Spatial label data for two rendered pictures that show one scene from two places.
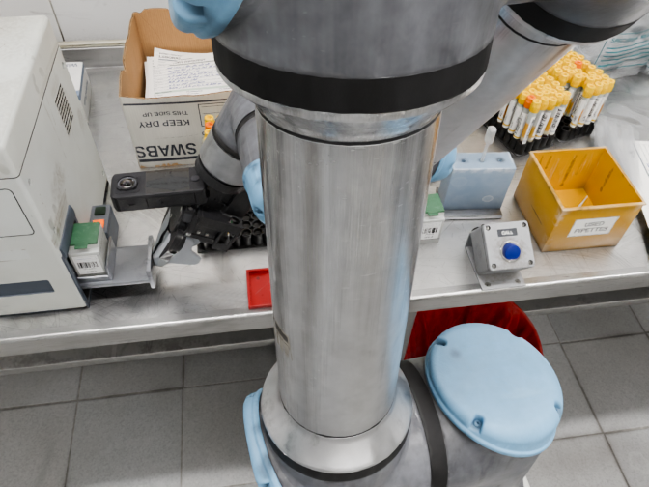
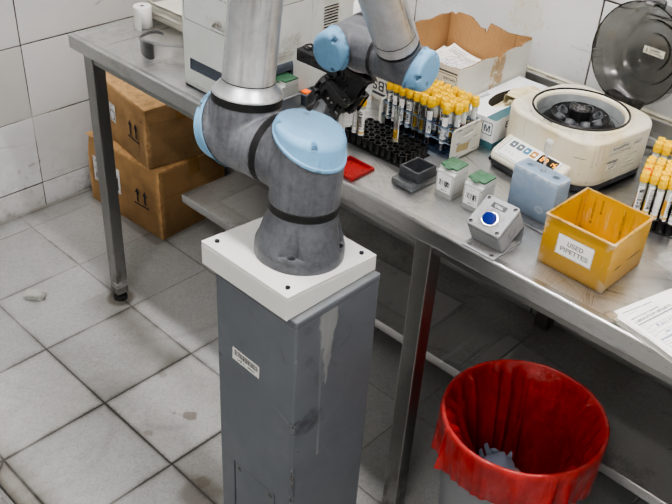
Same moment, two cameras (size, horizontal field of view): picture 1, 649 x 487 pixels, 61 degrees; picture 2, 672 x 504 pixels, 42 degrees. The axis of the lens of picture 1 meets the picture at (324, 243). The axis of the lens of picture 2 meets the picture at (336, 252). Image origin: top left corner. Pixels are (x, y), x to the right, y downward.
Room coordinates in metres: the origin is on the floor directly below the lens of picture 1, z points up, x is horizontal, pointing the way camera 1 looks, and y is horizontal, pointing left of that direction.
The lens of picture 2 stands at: (-0.47, -1.13, 1.74)
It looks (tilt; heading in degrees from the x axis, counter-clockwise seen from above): 35 degrees down; 52
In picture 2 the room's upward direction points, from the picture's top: 4 degrees clockwise
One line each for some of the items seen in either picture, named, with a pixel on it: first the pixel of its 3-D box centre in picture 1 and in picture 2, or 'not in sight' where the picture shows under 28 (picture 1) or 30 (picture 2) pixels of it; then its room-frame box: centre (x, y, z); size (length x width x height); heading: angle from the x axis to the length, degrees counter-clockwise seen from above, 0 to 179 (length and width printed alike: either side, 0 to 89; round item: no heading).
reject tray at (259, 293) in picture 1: (269, 286); (350, 168); (0.48, 0.08, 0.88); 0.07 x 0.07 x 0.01; 10
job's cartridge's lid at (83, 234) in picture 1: (83, 236); (284, 77); (0.48, 0.32, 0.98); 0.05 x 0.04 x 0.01; 10
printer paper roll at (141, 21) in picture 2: not in sight; (142, 16); (0.45, 0.98, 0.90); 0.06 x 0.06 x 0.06; 10
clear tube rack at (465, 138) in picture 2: not in sight; (429, 123); (0.71, 0.11, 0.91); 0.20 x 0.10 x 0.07; 100
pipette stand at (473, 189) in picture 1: (474, 184); (537, 194); (0.67, -0.24, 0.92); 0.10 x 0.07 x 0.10; 95
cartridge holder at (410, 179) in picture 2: not in sight; (417, 173); (0.57, -0.03, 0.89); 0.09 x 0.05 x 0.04; 8
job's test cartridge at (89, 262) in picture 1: (90, 251); (284, 92); (0.48, 0.32, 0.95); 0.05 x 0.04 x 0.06; 10
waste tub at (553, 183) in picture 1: (574, 199); (594, 239); (0.65, -0.40, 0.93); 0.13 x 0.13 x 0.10; 10
